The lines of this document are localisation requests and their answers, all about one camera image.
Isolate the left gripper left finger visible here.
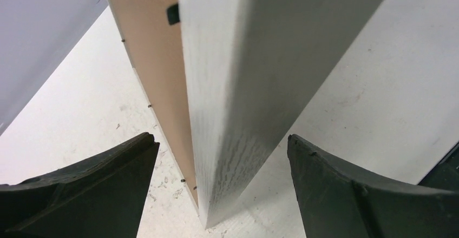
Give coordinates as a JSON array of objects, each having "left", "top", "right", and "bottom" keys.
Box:
[{"left": 1, "top": 133, "right": 160, "bottom": 237}]

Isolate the white picture frame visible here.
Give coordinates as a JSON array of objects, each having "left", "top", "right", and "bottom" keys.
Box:
[{"left": 108, "top": 0, "right": 383, "bottom": 228}]

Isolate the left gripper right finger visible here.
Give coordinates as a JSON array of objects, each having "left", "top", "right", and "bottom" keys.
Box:
[{"left": 287, "top": 134, "right": 458, "bottom": 237}]

